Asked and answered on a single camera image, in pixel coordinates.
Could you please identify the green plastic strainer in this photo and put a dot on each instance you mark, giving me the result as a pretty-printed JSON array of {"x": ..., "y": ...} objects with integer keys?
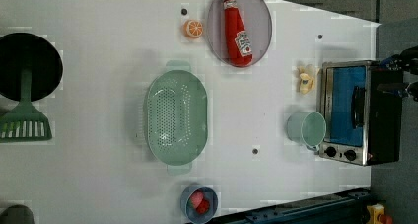
[{"x": 176, "y": 110}]

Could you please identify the red ketchup bottle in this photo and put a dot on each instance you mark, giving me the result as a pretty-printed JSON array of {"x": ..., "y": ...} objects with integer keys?
[{"x": 237, "y": 40}]

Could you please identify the orange slice toy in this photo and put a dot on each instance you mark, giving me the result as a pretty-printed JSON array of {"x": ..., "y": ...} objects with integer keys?
[{"x": 192, "y": 29}]

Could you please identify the pink toy fruit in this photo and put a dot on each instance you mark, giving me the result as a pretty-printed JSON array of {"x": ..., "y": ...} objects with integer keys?
[{"x": 196, "y": 198}]

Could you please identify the red toy fruit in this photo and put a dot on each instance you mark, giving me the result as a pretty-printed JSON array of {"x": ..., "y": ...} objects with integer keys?
[{"x": 203, "y": 207}]

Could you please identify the green mug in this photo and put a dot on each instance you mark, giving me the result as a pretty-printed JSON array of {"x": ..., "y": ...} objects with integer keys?
[{"x": 306, "y": 128}]

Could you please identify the peeled banana toy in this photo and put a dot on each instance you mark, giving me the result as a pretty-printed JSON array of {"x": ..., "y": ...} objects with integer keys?
[{"x": 307, "y": 78}]

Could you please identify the grey round plate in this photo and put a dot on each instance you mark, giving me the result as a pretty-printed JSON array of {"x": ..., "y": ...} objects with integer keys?
[{"x": 257, "y": 22}]

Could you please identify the silver black toaster oven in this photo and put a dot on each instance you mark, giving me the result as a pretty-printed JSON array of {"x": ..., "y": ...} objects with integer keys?
[{"x": 363, "y": 123}]

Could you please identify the green slotted spatula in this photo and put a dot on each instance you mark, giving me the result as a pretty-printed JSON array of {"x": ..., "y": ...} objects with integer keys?
[{"x": 24, "y": 122}]

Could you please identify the black frying pan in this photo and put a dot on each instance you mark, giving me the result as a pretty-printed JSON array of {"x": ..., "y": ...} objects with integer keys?
[{"x": 20, "y": 51}]

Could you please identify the yellow red clamp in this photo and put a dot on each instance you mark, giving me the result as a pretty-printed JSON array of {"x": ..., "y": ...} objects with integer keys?
[{"x": 378, "y": 215}]

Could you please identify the grey object at corner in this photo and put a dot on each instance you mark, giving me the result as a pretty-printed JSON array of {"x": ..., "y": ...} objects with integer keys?
[{"x": 17, "y": 214}]

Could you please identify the dark blue metal frame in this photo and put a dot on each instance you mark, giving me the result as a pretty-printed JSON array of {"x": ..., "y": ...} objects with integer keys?
[{"x": 346, "y": 207}]

